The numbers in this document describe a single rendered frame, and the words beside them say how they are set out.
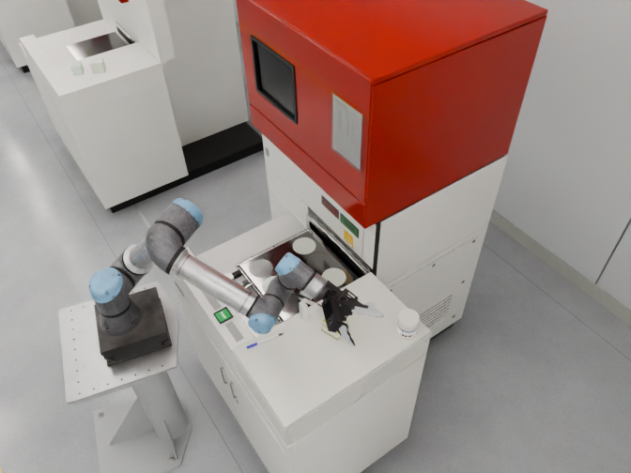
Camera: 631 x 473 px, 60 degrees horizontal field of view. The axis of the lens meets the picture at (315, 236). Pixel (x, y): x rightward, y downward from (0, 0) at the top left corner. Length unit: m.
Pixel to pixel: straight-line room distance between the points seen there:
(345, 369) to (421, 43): 1.08
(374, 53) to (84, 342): 1.52
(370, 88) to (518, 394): 1.98
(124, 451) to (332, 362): 1.39
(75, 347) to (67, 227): 1.88
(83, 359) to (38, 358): 1.18
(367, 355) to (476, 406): 1.18
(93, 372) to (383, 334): 1.08
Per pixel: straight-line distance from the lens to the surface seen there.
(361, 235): 2.10
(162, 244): 1.71
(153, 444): 2.96
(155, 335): 2.15
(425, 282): 2.57
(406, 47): 1.77
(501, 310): 3.39
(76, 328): 2.40
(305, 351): 1.95
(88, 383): 2.24
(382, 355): 1.95
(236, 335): 2.02
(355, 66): 1.66
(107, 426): 3.07
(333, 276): 2.23
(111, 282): 2.06
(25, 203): 4.46
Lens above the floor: 2.62
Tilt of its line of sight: 46 degrees down
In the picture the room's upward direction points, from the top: 2 degrees counter-clockwise
